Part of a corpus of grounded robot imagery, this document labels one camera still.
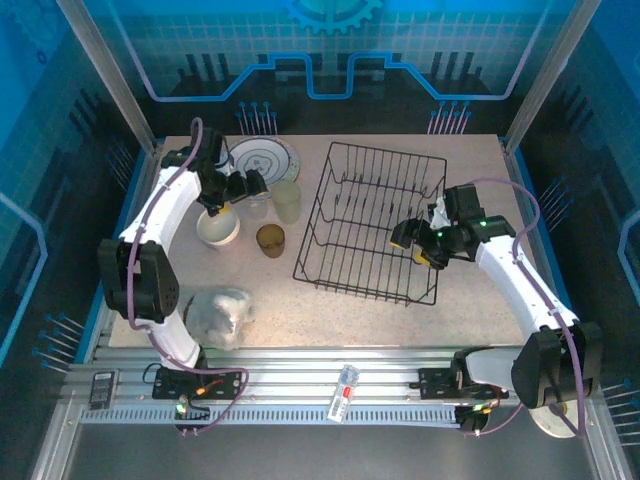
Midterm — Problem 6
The colourful patterned plate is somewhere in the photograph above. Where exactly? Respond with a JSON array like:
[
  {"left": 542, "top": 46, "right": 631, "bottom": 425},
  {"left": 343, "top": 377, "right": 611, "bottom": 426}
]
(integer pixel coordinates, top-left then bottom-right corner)
[{"left": 227, "top": 137, "right": 302, "bottom": 185}]

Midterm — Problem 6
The grey slotted cable duct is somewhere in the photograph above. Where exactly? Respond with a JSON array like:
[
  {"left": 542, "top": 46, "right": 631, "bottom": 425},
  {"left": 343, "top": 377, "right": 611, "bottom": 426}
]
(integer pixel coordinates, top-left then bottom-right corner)
[{"left": 79, "top": 407, "right": 461, "bottom": 426}]

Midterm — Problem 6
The white bowl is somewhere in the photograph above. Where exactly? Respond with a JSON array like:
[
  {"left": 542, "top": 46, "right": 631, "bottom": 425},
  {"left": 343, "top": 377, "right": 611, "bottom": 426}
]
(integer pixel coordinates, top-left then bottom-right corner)
[{"left": 196, "top": 207, "right": 242, "bottom": 250}]

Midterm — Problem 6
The crumpled white plastic bag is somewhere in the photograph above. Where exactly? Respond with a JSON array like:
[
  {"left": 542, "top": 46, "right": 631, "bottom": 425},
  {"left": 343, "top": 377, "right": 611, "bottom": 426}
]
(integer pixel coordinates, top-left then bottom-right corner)
[{"left": 182, "top": 285, "right": 256, "bottom": 351}]

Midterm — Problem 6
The small black flat device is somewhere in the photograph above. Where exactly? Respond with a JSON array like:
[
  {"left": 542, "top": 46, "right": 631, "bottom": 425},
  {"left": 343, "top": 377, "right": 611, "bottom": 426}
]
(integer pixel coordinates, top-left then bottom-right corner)
[{"left": 88, "top": 369, "right": 120, "bottom": 412}]

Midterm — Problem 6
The black wire dish rack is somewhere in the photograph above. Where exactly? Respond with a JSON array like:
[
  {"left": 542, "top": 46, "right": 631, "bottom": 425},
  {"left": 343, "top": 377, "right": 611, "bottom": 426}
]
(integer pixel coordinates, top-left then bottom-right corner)
[{"left": 292, "top": 141, "right": 449, "bottom": 307}]

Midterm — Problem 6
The clear glass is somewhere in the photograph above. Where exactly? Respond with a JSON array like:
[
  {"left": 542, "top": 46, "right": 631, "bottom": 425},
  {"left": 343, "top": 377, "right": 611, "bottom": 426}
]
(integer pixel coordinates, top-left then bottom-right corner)
[{"left": 244, "top": 194, "right": 271, "bottom": 224}]

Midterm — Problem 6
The brown translucent cup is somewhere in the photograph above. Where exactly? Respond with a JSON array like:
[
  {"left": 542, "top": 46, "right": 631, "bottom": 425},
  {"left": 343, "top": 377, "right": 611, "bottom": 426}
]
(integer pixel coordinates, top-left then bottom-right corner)
[{"left": 255, "top": 223, "right": 287, "bottom": 260}]

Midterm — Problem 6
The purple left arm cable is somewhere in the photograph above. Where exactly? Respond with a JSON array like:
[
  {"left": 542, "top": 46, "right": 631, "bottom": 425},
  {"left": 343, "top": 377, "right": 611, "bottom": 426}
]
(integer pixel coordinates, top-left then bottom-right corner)
[{"left": 127, "top": 117, "right": 250, "bottom": 437}]

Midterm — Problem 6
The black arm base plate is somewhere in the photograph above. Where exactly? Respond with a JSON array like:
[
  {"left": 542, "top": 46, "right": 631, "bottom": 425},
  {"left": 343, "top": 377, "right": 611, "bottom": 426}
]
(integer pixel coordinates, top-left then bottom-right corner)
[
  {"left": 152, "top": 367, "right": 245, "bottom": 401},
  {"left": 417, "top": 367, "right": 510, "bottom": 401}
]

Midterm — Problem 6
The black connector block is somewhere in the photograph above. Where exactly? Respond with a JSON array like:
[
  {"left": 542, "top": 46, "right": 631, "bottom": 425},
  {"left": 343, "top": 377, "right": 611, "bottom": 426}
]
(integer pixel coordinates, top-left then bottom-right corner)
[
  {"left": 172, "top": 397, "right": 212, "bottom": 437},
  {"left": 455, "top": 403, "right": 494, "bottom": 435}
]

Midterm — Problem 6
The aluminium frame post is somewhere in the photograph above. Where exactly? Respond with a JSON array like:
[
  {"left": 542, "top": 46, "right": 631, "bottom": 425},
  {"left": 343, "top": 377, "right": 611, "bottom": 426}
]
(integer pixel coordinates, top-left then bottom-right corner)
[
  {"left": 54, "top": 0, "right": 159, "bottom": 154},
  {"left": 504, "top": 0, "right": 601, "bottom": 146}
]

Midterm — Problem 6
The clear packet with red label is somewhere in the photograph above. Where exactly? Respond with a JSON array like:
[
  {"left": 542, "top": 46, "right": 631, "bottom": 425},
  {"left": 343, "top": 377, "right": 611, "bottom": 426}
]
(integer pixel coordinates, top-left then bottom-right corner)
[{"left": 327, "top": 363, "right": 362, "bottom": 425}]

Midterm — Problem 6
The aluminium rail beam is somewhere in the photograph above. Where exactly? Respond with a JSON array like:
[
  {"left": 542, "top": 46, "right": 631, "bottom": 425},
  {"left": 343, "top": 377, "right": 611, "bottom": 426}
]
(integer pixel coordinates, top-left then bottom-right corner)
[{"left": 64, "top": 347, "right": 596, "bottom": 406}]

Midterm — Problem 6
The grey tape roll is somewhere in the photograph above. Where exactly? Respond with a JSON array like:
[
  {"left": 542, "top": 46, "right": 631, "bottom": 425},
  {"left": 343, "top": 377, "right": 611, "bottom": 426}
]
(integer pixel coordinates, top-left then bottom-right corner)
[{"left": 529, "top": 399, "right": 584, "bottom": 440}]

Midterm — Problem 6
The frosted green cup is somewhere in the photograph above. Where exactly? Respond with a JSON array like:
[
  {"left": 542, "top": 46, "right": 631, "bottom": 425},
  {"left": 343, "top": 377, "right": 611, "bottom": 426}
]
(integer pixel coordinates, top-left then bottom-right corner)
[{"left": 271, "top": 179, "right": 304, "bottom": 225}]

